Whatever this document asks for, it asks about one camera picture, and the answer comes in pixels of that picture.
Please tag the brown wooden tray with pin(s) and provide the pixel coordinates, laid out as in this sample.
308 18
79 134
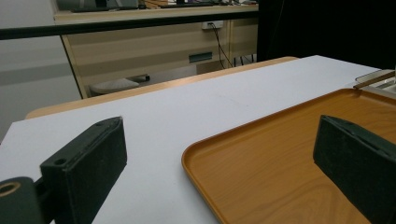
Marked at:
264 174

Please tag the brown chopstick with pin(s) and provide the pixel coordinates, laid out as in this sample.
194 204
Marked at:
373 81

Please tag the white partition panel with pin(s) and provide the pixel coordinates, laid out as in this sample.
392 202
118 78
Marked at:
28 56

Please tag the black horizontal bar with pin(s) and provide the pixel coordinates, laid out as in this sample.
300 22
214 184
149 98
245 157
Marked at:
93 26

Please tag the beige wooden desk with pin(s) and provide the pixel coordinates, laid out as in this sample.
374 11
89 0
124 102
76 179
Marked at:
140 46

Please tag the white power strip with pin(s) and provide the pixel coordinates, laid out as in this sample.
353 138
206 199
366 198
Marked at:
214 25

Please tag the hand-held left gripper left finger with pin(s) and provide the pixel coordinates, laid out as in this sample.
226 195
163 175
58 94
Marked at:
87 168

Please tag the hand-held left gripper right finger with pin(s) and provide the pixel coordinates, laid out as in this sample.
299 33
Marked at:
358 165

